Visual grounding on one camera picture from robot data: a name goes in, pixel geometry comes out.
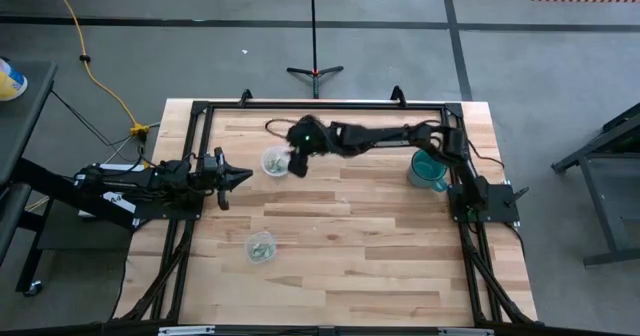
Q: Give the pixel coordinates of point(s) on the yellow white tub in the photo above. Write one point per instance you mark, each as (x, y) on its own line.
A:
(10, 83)

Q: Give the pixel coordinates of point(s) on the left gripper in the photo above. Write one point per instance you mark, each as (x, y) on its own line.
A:
(210, 172)

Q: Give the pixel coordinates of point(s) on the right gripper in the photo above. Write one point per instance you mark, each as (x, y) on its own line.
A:
(307, 133)

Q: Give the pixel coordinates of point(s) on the large clear plastic container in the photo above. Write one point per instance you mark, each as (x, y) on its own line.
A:
(250, 241)

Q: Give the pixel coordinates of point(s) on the small clear plastic container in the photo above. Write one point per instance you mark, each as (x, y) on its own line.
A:
(270, 156)

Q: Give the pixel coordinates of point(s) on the yellow power connector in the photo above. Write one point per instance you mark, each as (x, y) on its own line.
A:
(140, 130)

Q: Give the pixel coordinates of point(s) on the teal ceramic mug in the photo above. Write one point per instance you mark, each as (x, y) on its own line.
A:
(425, 171)

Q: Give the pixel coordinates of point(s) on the silver metal bracket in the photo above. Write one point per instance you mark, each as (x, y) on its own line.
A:
(465, 332)
(187, 331)

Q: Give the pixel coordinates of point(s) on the black side table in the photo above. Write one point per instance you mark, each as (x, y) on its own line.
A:
(20, 126)

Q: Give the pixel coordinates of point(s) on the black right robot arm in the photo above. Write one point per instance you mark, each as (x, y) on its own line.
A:
(380, 136)

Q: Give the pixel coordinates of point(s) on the black tripod stand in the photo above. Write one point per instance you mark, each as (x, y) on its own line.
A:
(314, 26)

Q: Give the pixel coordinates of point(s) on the black frame bracket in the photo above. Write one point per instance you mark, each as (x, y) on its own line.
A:
(245, 97)
(398, 96)

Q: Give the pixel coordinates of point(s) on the black aluminium rig frame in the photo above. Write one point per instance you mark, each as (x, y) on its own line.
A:
(325, 106)

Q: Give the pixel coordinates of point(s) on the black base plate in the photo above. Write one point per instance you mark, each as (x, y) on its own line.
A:
(500, 208)
(170, 212)

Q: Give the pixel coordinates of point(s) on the white green paper packet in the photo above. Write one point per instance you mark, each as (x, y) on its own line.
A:
(256, 252)
(275, 165)
(267, 248)

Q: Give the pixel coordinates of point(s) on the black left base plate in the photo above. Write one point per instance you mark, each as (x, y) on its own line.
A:
(170, 212)

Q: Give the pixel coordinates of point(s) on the white paper strip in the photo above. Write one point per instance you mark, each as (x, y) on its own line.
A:
(115, 166)

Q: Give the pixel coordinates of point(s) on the dark metal cart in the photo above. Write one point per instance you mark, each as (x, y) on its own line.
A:
(600, 211)

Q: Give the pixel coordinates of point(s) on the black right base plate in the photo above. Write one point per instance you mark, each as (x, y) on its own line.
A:
(500, 208)

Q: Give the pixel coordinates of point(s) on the grey caster wheel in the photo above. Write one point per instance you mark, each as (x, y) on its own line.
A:
(32, 289)

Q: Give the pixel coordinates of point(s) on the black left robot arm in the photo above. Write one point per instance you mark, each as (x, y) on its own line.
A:
(150, 178)

